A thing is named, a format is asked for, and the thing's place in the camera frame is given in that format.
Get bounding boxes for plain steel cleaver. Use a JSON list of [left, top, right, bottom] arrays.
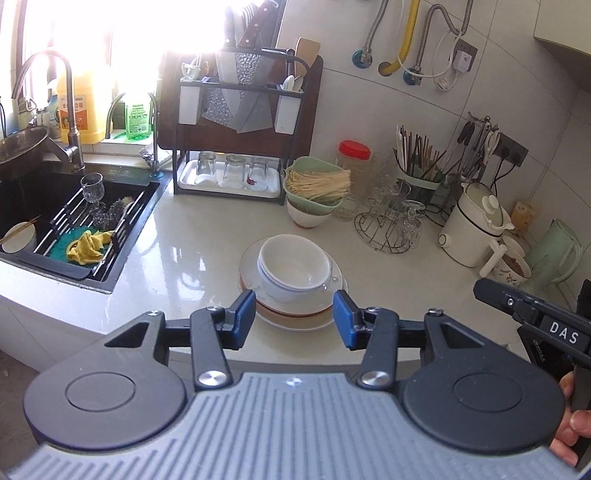
[[215, 50, 242, 95]]

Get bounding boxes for pale green pitcher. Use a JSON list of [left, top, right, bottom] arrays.
[[526, 219, 583, 284]]

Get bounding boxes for green plastic basket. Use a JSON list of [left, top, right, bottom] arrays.
[[283, 156, 352, 216]]

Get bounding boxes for dark handled knives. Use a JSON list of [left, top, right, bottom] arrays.
[[222, 0, 279, 52]]

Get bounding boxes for yellow oil bottle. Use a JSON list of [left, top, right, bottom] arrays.
[[56, 69, 114, 145]]

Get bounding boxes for yellow cloth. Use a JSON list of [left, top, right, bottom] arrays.
[[67, 230, 114, 265]]

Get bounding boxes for clear jar with red lid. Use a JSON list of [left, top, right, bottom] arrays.
[[335, 140, 374, 221]]

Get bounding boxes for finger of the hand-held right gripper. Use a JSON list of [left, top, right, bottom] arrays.
[[473, 277, 544, 326]]

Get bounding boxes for wall socket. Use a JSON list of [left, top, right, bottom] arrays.
[[452, 38, 479, 75]]

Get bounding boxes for plain white bowl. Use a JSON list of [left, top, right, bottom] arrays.
[[0, 222, 38, 254]]

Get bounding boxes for white electric pot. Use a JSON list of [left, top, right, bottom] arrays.
[[438, 182, 516, 278]]

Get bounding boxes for person's right hand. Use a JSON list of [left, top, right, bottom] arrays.
[[549, 371, 591, 468]]

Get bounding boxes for white rack caddy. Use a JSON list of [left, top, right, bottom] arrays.
[[179, 78, 204, 126], [276, 90, 304, 135]]

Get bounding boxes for window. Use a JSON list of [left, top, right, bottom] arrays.
[[0, 0, 259, 144]]

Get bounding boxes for black knife rack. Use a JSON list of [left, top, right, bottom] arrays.
[[173, 46, 311, 205]]

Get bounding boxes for white handled scissors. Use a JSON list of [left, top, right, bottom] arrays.
[[482, 130, 502, 160]]

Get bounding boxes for white drip tray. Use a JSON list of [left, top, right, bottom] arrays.
[[178, 156, 283, 195]]

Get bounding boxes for drinking glass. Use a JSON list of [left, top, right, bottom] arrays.
[[222, 154, 246, 188], [195, 151, 218, 185], [248, 156, 271, 190]]

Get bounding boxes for wire cup rack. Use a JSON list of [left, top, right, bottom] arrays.
[[355, 185, 424, 254]]

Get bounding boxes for yellow pipe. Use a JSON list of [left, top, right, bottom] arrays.
[[379, 0, 422, 77]]

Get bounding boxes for tall steel faucet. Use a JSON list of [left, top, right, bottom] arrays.
[[11, 50, 86, 173]]

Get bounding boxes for brown cutting board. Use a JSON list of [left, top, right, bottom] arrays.
[[158, 50, 324, 158]]

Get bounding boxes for hanging kitchen utensils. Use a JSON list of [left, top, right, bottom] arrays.
[[455, 112, 502, 182]]

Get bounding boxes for hammered steel cleaver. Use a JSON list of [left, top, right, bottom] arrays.
[[203, 52, 274, 134]]

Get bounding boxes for flower print white plate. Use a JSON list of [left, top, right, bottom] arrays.
[[238, 236, 348, 332]]

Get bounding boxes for black sink rack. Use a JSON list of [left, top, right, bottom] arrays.
[[18, 181, 160, 283]]

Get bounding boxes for steel pot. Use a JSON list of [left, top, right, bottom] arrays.
[[0, 126, 51, 182]]

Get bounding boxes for white cable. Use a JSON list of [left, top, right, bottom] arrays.
[[397, 0, 462, 92]]

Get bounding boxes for green detergent bottle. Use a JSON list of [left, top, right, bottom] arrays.
[[126, 90, 153, 142]]

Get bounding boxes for dark wall power strip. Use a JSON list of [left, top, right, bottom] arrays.
[[492, 133, 530, 168]]

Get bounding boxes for pair of wooden chopsticks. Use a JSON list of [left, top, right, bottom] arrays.
[[0, 216, 41, 245]]

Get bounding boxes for dried noodles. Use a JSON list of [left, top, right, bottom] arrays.
[[284, 168, 352, 204]]

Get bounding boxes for bunch of chopsticks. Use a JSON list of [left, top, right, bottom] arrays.
[[394, 124, 447, 181]]

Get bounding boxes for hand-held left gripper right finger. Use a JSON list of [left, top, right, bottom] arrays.
[[333, 290, 528, 389]]

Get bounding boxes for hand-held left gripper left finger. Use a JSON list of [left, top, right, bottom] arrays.
[[104, 290, 256, 389]]

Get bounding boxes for black power cords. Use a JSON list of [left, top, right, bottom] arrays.
[[489, 154, 509, 197]]

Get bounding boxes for steel scourer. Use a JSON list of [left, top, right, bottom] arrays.
[[95, 196, 135, 230]]

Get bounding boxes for white bowl with red base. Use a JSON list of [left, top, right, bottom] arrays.
[[286, 198, 334, 230]]

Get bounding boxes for metal flexible hose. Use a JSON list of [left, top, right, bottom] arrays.
[[353, 0, 391, 68], [403, 4, 468, 87]]

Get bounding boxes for wine glass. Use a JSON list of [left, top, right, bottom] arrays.
[[81, 173, 106, 219]]

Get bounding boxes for small steel faucet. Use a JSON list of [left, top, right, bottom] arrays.
[[105, 90, 162, 179]]

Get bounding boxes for white ceramic bowl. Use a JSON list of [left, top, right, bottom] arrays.
[[259, 234, 332, 292]]

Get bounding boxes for white mug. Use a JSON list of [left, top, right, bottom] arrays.
[[492, 251, 532, 284]]

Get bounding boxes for wooden spatula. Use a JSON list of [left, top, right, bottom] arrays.
[[294, 37, 322, 79]]

